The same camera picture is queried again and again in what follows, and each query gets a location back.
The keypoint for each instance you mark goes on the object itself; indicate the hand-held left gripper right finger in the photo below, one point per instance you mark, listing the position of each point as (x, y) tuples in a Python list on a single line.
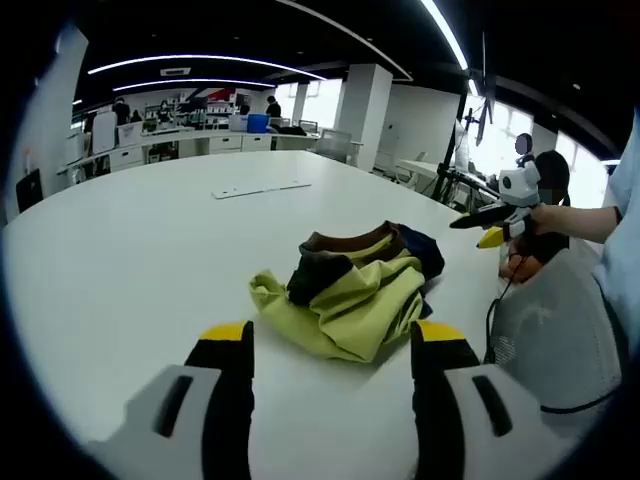
[(440, 360)]

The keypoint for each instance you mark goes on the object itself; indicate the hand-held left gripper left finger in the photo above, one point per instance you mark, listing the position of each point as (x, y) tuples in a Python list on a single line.
[(227, 360)]

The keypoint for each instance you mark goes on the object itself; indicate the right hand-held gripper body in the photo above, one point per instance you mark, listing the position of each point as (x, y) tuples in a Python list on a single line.
[(522, 182)]

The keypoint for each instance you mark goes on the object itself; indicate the yellow-green grey blue garment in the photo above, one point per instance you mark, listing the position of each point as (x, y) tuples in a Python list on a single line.
[(360, 300)]

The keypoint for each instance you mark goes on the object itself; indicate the person's right hand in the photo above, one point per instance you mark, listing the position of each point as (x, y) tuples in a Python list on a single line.
[(546, 220)]

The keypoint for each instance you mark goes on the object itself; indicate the black tripod stand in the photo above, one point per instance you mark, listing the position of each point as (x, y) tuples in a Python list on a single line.
[(450, 160)]

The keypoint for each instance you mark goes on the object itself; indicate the white square pillar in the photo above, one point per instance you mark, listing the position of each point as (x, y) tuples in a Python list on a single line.
[(362, 110), (50, 125)]

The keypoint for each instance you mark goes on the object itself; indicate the curved ceiling light strip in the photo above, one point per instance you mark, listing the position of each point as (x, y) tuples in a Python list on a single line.
[(200, 57), (447, 35), (190, 81)]

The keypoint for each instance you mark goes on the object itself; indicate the grey office chair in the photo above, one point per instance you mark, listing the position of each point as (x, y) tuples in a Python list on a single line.
[(334, 145)]

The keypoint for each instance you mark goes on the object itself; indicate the white flat table plate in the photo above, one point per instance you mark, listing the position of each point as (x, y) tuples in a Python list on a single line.
[(260, 190)]

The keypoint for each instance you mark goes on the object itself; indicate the white cabinet counter row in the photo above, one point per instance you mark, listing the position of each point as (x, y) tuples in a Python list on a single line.
[(215, 142)]

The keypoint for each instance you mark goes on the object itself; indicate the blue storage bin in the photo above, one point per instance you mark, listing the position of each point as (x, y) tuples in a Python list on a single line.
[(259, 123)]

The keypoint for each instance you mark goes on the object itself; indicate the white standing board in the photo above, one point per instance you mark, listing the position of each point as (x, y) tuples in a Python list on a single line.
[(104, 132)]

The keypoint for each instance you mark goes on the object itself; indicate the ceiling air vent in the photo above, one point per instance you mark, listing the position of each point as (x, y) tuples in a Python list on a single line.
[(175, 71)]

